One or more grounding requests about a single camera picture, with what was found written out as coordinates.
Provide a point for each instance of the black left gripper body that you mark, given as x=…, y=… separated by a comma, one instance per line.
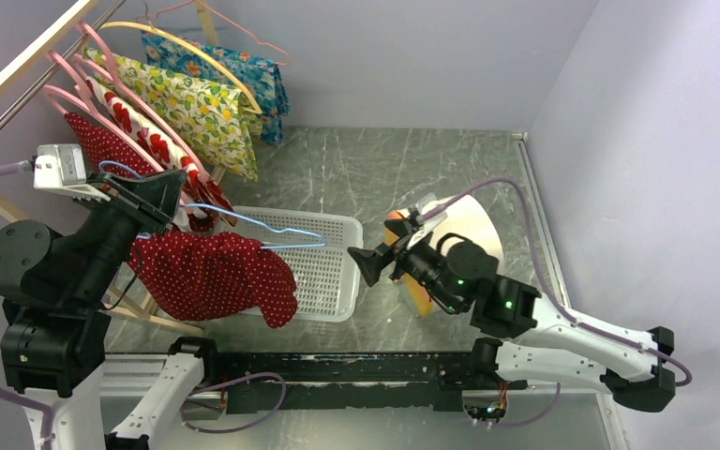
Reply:
x=97, y=188

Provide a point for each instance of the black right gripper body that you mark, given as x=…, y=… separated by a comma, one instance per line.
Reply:
x=422, y=262

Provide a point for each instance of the red polka dot skirt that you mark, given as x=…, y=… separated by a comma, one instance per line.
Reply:
x=99, y=143
x=196, y=278

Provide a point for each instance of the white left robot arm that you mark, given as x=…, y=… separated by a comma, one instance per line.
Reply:
x=52, y=286

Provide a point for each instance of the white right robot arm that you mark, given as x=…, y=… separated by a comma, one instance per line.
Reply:
x=525, y=335

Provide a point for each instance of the white red flower skirt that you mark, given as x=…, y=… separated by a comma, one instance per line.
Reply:
x=127, y=115

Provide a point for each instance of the red polka dot hanging skirt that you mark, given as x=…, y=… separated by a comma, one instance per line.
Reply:
x=99, y=143

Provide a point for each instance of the yellow lemon print skirt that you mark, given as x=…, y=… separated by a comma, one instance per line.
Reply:
x=210, y=116

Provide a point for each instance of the pink plastic hanger front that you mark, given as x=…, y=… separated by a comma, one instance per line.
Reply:
x=65, y=102

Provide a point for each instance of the pink plastic hanger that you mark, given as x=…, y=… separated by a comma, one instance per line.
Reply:
x=114, y=76
x=78, y=67
x=65, y=102

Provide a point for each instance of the pink plastic hanger middle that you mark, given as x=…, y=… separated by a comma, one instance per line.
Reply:
x=78, y=67

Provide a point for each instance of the yellow wooden hanger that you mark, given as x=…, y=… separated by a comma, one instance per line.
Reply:
x=254, y=105

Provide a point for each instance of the blue floral skirt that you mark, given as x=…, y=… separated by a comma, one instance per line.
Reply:
x=261, y=75

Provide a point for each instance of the pink plastic hanger back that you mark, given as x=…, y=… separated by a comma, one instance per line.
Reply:
x=114, y=76

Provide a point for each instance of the white plastic basket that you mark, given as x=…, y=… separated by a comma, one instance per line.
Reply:
x=314, y=245

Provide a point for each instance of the white cylindrical bin orange lid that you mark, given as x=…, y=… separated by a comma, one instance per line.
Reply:
x=473, y=253

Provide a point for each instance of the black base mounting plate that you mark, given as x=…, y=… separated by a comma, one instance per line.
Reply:
x=251, y=382

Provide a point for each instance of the wooden clothes rack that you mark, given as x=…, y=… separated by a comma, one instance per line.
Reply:
x=146, y=311

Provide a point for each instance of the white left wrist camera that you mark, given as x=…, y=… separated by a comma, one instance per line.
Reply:
x=61, y=169

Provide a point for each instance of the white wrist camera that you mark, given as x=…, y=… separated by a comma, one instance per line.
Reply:
x=425, y=217
x=61, y=169

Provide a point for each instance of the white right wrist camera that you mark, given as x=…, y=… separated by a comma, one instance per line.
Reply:
x=425, y=217

